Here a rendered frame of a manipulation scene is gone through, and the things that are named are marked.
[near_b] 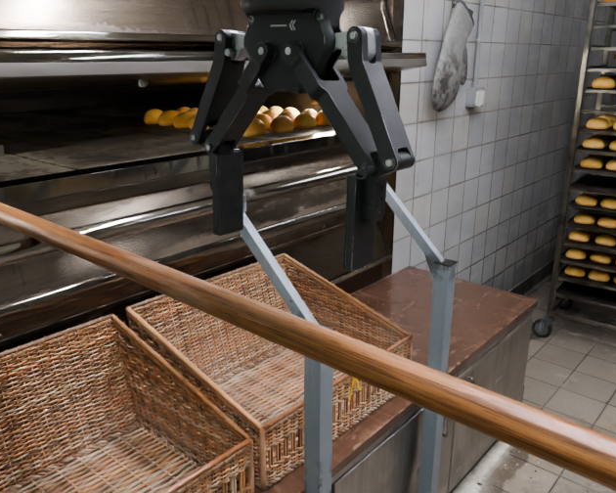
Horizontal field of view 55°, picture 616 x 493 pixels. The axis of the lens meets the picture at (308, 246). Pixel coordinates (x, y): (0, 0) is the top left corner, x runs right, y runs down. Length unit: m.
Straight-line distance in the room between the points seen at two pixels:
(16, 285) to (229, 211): 0.89
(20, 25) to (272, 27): 0.89
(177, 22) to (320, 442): 0.99
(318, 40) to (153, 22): 1.05
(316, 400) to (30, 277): 0.65
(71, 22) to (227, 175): 0.89
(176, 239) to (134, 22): 0.52
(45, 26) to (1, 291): 0.53
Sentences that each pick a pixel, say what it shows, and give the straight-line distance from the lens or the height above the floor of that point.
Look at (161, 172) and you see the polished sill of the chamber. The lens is 1.49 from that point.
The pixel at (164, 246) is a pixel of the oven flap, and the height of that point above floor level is 0.97.
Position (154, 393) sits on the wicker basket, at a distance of 1.41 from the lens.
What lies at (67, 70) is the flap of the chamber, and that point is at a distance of 1.19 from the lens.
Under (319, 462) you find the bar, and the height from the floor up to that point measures 0.68.
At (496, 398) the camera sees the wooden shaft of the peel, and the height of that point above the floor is 1.20.
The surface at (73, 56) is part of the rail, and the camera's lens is 1.20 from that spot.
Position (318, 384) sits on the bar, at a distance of 1.11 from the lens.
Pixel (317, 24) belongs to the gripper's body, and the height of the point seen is 1.45.
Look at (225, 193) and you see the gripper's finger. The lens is 0.50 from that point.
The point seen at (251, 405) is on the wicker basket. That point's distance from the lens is 1.54.
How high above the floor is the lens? 1.43
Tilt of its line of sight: 18 degrees down
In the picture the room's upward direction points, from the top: straight up
